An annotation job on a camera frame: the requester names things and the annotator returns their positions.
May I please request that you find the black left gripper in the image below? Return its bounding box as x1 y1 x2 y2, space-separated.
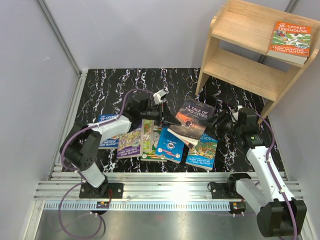
140 102 182 129

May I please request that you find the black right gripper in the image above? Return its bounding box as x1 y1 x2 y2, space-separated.
197 109 243 142

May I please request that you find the dark tale of two cities book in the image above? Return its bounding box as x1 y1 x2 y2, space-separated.
167 98 215 146

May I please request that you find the blue paperback book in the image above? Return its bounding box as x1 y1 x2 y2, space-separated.
155 128 185 164

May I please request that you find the blue 26-storey treehouse book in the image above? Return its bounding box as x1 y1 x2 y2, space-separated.
185 133 218 171

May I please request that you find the orange 78-storey treehouse book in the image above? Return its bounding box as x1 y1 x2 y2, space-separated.
267 21 312 65

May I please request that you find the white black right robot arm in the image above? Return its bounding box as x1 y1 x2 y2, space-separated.
201 106 307 240

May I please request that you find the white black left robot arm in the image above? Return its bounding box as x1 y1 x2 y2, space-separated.
59 97 181 199

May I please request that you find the green paperback book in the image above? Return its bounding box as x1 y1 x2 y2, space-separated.
140 119 167 162

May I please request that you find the purple 52-storey treehouse book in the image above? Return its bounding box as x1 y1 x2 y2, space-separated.
116 125 143 159

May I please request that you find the blue 91-storey treehouse book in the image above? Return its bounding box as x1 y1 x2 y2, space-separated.
98 114 119 149

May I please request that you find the wooden bookshelf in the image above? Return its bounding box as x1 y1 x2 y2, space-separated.
195 0 320 117

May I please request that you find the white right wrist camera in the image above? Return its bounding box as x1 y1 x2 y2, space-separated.
230 105 243 122

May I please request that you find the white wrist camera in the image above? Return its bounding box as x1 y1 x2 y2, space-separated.
153 89 167 105
230 105 243 122

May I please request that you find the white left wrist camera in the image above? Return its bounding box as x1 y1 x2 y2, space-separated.
153 89 167 105

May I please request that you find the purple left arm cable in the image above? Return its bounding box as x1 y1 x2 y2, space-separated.
57 88 156 237

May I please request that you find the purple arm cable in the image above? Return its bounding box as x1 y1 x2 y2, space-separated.
57 88 156 237
254 111 299 237

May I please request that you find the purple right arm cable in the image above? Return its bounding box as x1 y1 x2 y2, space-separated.
254 111 299 237

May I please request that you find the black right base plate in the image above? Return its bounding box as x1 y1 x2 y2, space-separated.
207 182 243 200

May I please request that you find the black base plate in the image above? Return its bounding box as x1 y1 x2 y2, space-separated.
79 182 125 199
207 182 243 200

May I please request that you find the aluminium mounting rail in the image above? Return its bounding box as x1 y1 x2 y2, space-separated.
33 172 305 201

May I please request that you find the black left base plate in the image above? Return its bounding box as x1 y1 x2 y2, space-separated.
79 182 125 199

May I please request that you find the slotted cable duct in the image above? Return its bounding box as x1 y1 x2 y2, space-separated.
43 201 247 211

